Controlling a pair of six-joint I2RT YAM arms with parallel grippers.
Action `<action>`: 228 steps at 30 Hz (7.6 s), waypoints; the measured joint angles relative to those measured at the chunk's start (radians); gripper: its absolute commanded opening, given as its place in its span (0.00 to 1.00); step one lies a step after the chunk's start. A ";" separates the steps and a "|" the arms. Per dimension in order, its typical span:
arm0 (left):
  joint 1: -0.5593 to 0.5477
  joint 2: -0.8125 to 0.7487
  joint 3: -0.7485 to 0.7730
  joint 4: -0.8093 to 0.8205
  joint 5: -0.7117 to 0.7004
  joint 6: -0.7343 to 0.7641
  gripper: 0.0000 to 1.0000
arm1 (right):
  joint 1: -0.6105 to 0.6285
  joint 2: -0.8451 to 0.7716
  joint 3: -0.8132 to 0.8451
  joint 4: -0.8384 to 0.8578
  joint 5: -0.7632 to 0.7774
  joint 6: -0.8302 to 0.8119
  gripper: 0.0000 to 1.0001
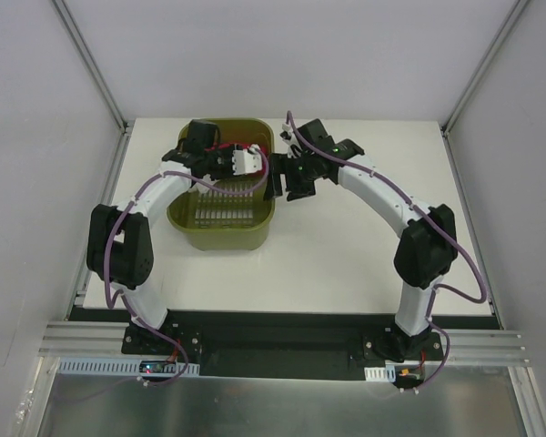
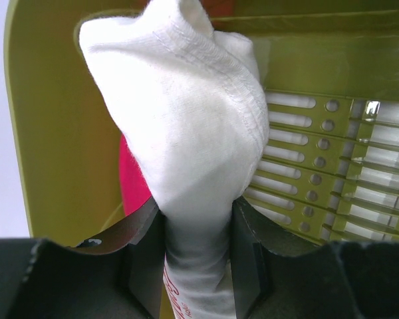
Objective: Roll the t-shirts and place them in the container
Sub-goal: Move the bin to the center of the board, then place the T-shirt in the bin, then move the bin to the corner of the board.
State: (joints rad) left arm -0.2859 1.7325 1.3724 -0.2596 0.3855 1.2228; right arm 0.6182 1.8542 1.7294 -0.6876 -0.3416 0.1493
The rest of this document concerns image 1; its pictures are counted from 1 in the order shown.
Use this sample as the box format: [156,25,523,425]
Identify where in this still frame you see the olive green plastic basket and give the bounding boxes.
[167,117,276,250]

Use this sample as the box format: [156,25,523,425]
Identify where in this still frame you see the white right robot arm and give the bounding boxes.
[265,119,458,360]

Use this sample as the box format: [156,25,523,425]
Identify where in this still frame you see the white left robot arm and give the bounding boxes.
[86,119,264,354]

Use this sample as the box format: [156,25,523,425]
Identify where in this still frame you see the rolled pink t shirt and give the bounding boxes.
[208,143,265,178]

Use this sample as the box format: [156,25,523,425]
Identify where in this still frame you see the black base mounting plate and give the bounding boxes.
[121,310,443,381]

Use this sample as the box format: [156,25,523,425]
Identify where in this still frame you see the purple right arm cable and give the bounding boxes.
[285,109,489,396]

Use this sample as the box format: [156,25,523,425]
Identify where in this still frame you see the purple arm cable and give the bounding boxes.
[285,109,489,396]
[72,146,271,401]

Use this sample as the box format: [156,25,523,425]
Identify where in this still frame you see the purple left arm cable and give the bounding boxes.
[72,146,271,401]

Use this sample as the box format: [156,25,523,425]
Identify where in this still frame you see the left aluminium frame post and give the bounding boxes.
[50,0,129,133]

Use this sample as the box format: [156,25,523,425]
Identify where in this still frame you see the aluminium frame post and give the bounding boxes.
[50,0,129,133]
[440,0,532,138]

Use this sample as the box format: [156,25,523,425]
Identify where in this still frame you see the right white cable duct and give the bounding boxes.
[364,365,396,383]

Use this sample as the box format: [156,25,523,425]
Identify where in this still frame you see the white cable duct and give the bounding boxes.
[364,365,396,383]
[58,358,200,379]

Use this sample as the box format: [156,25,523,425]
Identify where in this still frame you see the right aluminium frame post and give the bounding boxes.
[440,0,532,138]

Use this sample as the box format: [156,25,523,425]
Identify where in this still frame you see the left white cable duct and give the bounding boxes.
[58,358,200,379]

